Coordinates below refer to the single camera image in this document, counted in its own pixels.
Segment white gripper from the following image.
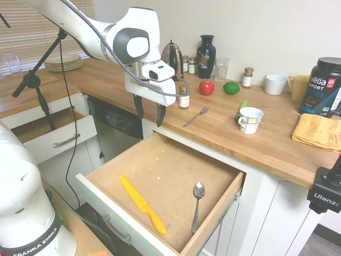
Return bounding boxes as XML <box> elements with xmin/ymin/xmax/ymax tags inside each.
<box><xmin>124</xmin><ymin>71</ymin><xmax>177</xmax><ymax>128</ymax></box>

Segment silver metal fork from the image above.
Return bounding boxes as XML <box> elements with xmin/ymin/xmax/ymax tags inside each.
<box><xmin>182</xmin><ymin>105</ymin><xmax>210</xmax><ymax>128</ymax></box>

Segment large open wooden drawer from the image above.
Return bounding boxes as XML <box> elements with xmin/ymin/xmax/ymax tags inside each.
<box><xmin>75</xmin><ymin>130</ymin><xmax>247</xmax><ymax>256</ymax></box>

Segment small open white drawer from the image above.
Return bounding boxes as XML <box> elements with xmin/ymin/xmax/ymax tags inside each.
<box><xmin>10</xmin><ymin>106</ymin><xmax>98</xmax><ymax>165</ymax></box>

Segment spice jar brown lid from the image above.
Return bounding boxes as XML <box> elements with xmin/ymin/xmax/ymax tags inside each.
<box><xmin>178</xmin><ymin>84</ymin><xmax>190</xmax><ymax>110</ymax></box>
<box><xmin>242</xmin><ymin>67</ymin><xmax>254</xmax><ymax>89</ymax></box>

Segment stainless steel dishwasher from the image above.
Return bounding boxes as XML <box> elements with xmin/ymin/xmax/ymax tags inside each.
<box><xmin>87</xmin><ymin>95</ymin><xmax>144</xmax><ymax>163</ymax></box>

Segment red apple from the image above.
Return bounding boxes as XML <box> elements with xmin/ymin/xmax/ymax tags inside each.
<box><xmin>199</xmin><ymin>79</ymin><xmax>215</xmax><ymax>96</ymax></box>

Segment dark blue painted vase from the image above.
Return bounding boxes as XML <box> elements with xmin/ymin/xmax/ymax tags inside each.
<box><xmin>196</xmin><ymin>35</ymin><xmax>216</xmax><ymax>79</ymax></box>

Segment clear ribbed glass tumbler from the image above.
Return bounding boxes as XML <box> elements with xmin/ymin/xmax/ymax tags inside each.
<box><xmin>214</xmin><ymin>57</ymin><xmax>231</xmax><ymax>83</ymax></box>

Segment green lime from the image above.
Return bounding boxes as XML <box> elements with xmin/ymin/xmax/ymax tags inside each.
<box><xmin>222</xmin><ymin>81</ymin><xmax>241</xmax><ymax>95</ymax></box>

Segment yellow plastic knife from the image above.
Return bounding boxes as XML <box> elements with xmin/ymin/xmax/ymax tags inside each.
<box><xmin>119</xmin><ymin>174</ymin><xmax>168</xmax><ymax>235</ymax></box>

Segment stack of beige plates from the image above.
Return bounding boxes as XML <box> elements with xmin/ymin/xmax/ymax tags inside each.
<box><xmin>44</xmin><ymin>54</ymin><xmax>84</xmax><ymax>72</ymax></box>

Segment silver metal spoon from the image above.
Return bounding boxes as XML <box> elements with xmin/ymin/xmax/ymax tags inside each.
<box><xmin>190</xmin><ymin>181</ymin><xmax>206</xmax><ymax>234</ymax></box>

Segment white patterned cup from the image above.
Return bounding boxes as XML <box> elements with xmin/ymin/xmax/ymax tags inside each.
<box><xmin>237</xmin><ymin>107</ymin><xmax>264</xmax><ymax>135</ymax></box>

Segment black boom stand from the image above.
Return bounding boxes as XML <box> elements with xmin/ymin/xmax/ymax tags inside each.
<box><xmin>12</xmin><ymin>25</ymin><xmax>69</xmax><ymax>131</ymax></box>

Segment plain white mug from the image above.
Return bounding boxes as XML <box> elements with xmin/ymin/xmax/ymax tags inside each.
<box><xmin>264</xmin><ymin>74</ymin><xmax>288</xmax><ymax>96</ymax></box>

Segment wooden robot mounting table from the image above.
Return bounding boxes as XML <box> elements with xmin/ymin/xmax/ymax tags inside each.
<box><xmin>39</xmin><ymin>175</ymin><xmax>115</xmax><ymax>256</ymax></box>

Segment beige window blinds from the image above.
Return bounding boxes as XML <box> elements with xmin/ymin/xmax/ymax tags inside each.
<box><xmin>0</xmin><ymin>0</ymin><xmax>96</xmax><ymax>73</ymax></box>

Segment clear drinking glass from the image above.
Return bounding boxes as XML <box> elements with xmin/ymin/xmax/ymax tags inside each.
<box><xmin>2</xmin><ymin>53</ymin><xmax>22</xmax><ymax>77</ymax></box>

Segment yellow mug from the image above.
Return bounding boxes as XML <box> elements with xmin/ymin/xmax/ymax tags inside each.
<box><xmin>287</xmin><ymin>74</ymin><xmax>311</xmax><ymax>102</ymax></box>

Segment white kitchen cabinet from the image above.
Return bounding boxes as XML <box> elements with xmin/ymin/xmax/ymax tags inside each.
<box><xmin>0</xmin><ymin>90</ymin><xmax>331</xmax><ymax>256</ymax></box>

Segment folded yellow towel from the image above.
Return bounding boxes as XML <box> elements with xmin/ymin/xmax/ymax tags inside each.
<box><xmin>291</xmin><ymin>113</ymin><xmax>341</xmax><ymax>153</ymax></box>

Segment black Vega protein tub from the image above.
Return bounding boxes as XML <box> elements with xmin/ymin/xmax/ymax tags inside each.
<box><xmin>299</xmin><ymin>57</ymin><xmax>341</xmax><ymax>118</ymax></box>

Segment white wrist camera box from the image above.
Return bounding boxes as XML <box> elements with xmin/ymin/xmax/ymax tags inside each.
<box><xmin>141</xmin><ymin>61</ymin><xmax>176</xmax><ymax>82</ymax></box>

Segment steel kettle black handle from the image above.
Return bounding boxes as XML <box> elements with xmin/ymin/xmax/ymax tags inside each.
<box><xmin>161</xmin><ymin>39</ymin><xmax>184</xmax><ymax>78</ymax></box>

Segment grey braided robot cable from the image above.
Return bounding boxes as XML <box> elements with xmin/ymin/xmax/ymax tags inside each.
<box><xmin>60</xmin><ymin>0</ymin><xmax>190</xmax><ymax>97</ymax></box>

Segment thin black hanging cable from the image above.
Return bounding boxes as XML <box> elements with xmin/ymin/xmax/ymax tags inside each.
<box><xmin>59</xmin><ymin>37</ymin><xmax>82</xmax><ymax>211</ymax></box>

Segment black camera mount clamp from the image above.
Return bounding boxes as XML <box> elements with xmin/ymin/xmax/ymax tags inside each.
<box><xmin>306</xmin><ymin>151</ymin><xmax>341</xmax><ymax>214</ymax></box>

